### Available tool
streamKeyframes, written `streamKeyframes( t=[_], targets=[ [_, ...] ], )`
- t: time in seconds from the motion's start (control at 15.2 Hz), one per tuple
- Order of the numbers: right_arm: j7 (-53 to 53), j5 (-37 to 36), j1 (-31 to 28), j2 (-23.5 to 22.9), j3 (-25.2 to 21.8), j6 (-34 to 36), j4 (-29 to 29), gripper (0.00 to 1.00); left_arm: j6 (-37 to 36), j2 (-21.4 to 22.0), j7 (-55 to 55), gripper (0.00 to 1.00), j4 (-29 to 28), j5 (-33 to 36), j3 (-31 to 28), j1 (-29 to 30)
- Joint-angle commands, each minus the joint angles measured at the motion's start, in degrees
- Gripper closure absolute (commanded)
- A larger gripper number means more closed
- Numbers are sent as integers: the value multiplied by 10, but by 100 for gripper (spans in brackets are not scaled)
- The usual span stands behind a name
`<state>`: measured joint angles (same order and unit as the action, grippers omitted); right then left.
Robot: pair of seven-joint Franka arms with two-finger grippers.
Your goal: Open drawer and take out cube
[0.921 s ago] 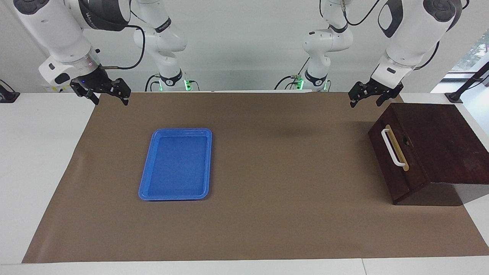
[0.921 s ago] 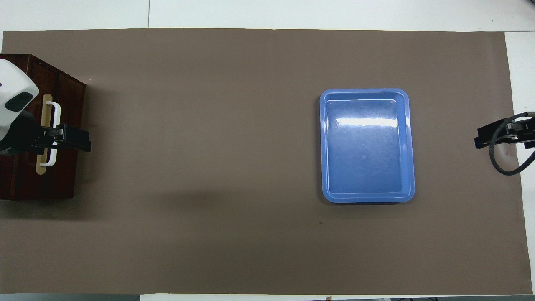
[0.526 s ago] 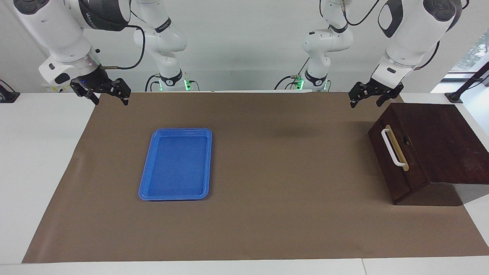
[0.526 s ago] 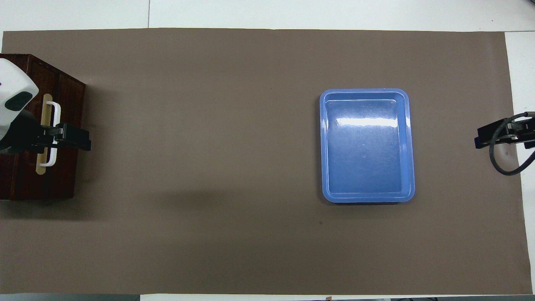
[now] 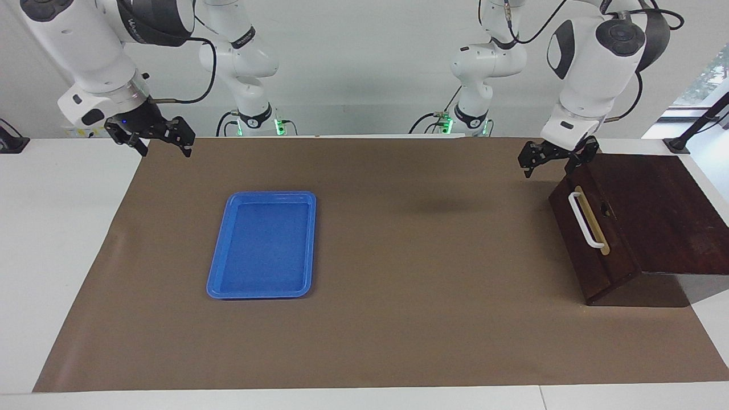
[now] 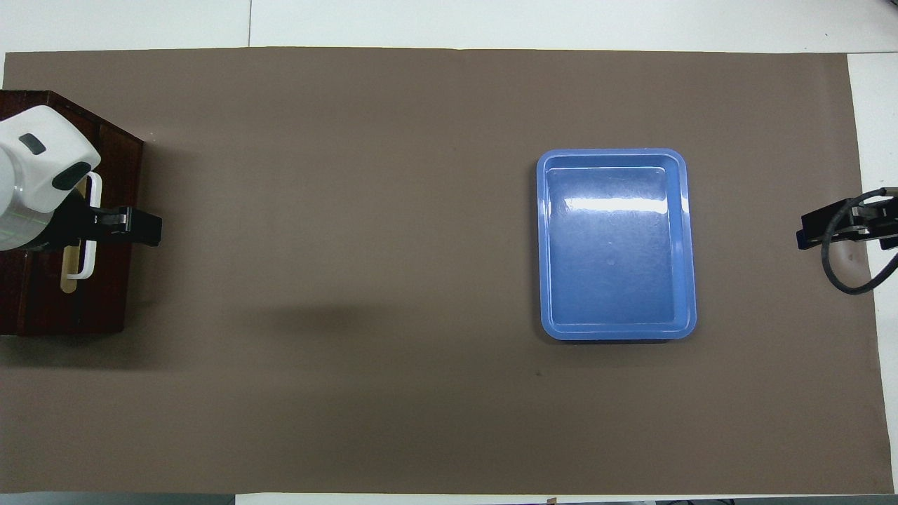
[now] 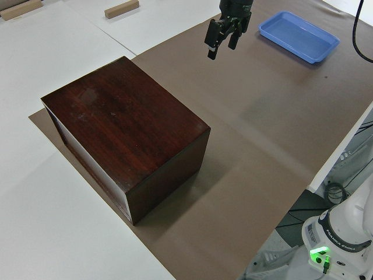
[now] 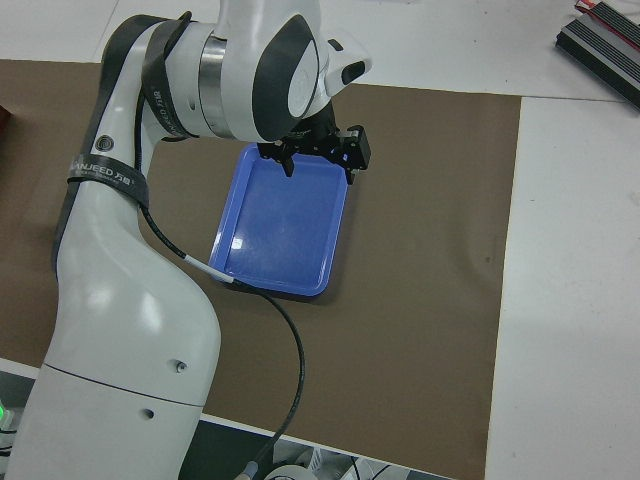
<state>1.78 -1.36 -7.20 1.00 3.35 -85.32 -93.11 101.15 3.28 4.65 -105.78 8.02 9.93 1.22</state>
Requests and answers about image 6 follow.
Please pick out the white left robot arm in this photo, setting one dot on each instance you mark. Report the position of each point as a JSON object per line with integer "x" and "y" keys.
{"x": 42, "y": 154}

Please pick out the brown paper table mat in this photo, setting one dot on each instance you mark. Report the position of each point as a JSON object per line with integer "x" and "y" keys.
{"x": 351, "y": 210}

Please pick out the dark wooden cabinet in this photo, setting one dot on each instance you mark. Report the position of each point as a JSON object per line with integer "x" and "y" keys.
{"x": 119, "y": 210}

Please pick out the blue plastic tray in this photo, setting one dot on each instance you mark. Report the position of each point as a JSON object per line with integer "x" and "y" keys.
{"x": 617, "y": 245}

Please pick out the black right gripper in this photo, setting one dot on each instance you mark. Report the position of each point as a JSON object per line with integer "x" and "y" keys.
{"x": 882, "y": 223}

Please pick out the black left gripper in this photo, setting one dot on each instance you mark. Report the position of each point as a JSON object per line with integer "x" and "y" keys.
{"x": 66, "y": 221}

